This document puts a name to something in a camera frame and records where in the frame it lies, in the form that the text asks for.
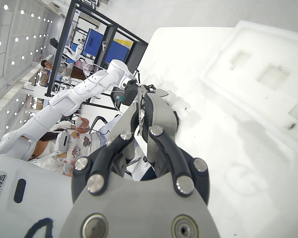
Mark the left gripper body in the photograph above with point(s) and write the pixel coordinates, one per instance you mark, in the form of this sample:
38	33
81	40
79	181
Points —
142	92

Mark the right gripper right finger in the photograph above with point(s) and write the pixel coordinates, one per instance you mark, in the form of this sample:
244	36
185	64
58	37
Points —
173	154

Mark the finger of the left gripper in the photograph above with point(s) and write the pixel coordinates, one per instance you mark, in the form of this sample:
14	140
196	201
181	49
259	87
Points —
159	91

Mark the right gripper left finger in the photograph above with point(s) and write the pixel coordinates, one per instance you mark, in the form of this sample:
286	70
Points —
101	157

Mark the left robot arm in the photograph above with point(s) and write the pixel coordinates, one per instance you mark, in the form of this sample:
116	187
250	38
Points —
64	100

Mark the person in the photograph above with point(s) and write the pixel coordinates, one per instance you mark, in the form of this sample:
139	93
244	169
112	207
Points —
64	147
54	42
46	64

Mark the robot body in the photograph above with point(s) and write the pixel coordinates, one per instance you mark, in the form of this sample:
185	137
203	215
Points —
49	199

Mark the blue partition panel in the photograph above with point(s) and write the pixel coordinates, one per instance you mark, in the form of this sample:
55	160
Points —
94	41

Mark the white foam tray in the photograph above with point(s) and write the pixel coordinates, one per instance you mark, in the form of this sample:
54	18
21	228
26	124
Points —
258	82

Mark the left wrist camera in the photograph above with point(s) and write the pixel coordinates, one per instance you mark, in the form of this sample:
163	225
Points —
128	92

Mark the black metal frame rack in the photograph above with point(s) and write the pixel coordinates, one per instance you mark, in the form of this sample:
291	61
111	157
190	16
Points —
109	40

